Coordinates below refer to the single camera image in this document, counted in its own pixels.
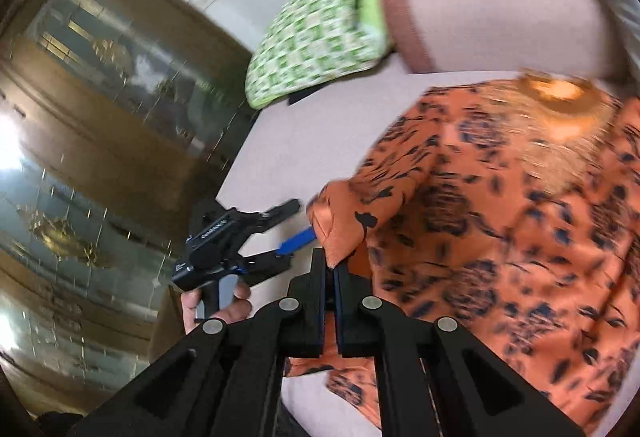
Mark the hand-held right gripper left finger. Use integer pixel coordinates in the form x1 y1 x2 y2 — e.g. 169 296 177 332
67 247 329 437

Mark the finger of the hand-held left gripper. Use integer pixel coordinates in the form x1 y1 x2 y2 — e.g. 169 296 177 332
255 198 302 234
242 228 318 283

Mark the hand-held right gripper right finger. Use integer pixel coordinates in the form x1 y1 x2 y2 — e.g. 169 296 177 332
332 263 587 437

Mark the orange floral garment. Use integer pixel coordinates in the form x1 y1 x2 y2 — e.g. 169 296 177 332
284 78 640 436

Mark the person's left hand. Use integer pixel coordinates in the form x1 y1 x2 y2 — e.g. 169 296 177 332
180 280 253 335

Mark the wooden glass-door cabinet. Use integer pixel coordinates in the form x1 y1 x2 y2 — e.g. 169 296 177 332
0 0 261 423

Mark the green checkered pillow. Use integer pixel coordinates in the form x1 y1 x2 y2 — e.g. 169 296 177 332
246 0 396 110

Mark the pink pillow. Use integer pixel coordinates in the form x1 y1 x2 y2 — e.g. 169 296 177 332
381 0 626 82

